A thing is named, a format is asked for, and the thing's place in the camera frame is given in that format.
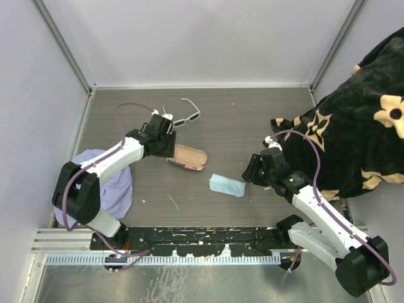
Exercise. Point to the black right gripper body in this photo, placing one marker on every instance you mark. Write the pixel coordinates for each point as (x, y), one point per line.
(257, 174)

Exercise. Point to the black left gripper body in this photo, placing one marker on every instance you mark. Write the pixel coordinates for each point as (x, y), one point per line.
(166, 144)

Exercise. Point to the flag print glasses case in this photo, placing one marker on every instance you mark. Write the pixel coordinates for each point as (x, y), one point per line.
(188, 158)

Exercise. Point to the light blue cleaning cloth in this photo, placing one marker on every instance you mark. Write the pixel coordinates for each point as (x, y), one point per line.
(225, 185)

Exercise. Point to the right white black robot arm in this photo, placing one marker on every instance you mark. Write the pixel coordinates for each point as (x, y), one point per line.
(358, 261)

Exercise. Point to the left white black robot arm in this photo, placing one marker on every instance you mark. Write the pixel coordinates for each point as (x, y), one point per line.
(77, 192)

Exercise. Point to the white rectangular sunglasses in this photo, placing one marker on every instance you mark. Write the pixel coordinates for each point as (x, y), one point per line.
(185, 112)

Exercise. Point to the lavender crumpled cloth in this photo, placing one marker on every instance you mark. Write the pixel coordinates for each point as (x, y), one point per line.
(115, 195)

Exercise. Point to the black floral plush blanket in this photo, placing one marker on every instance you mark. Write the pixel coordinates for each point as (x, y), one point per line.
(352, 140)

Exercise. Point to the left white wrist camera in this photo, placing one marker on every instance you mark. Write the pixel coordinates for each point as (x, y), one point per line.
(164, 115)

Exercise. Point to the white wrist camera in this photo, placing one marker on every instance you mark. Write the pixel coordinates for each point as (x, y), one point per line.
(164, 115)
(268, 142)

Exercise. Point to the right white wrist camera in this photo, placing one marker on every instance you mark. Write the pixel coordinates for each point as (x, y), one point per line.
(268, 142)

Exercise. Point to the slotted white cable duct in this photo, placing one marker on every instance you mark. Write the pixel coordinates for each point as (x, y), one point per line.
(108, 259)

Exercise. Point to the black paint-splattered base plate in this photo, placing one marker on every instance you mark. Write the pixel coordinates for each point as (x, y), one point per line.
(205, 241)

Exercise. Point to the left aluminium frame post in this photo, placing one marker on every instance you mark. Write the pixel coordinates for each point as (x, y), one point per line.
(52, 16)

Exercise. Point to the aluminium frame post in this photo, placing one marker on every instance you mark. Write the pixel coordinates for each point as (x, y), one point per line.
(337, 42)
(52, 16)

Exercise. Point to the aluminium front rail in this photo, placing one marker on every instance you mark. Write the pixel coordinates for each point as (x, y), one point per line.
(59, 240)

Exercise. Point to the right aluminium frame post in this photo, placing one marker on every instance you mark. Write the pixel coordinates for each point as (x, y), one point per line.
(337, 42)

